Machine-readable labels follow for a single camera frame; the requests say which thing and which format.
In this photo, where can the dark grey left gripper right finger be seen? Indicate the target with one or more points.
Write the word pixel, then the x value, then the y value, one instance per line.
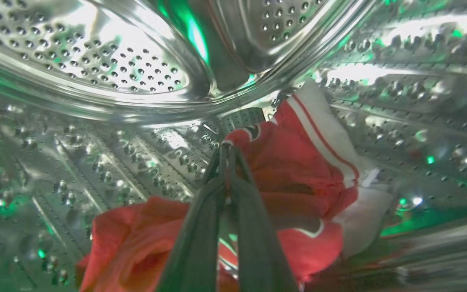
pixel 258 247

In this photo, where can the red and white garment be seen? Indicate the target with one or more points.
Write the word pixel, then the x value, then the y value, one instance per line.
pixel 298 174

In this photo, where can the stainless steel washing machine drum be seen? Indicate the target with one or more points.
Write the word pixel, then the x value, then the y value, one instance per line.
pixel 95 121

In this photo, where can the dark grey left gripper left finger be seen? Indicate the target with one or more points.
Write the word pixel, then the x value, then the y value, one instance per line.
pixel 198 243

